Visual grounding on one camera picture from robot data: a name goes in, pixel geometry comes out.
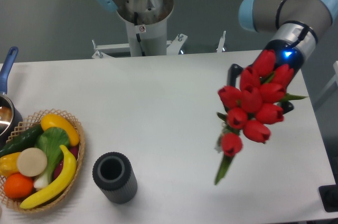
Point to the green bok choy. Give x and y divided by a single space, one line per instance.
49 142

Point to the orange fruit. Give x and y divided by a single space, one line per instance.
18 186

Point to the purple red vegetable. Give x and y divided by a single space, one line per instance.
75 151

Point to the woven wicker basket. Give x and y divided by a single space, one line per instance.
22 126

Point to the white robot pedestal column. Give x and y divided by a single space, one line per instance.
146 25

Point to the dark grey ribbed vase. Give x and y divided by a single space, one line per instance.
114 176

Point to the white metal base frame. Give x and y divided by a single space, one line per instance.
116 48

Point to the yellow bell pepper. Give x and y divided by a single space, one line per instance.
8 164

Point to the black box at edge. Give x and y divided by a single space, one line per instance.
328 194

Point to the white frame at right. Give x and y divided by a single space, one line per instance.
329 89

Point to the yellow squash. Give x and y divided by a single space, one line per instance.
53 120

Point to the yellow banana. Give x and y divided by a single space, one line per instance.
55 187

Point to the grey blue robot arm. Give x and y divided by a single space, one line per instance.
297 26

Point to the beige round disc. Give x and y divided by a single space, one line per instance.
31 162

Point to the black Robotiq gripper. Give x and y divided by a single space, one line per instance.
277 63

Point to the red tulip bouquet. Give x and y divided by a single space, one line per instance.
249 109

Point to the dark green cucumber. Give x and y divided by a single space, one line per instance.
22 141

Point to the blue handled saucepan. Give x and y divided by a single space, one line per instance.
10 116

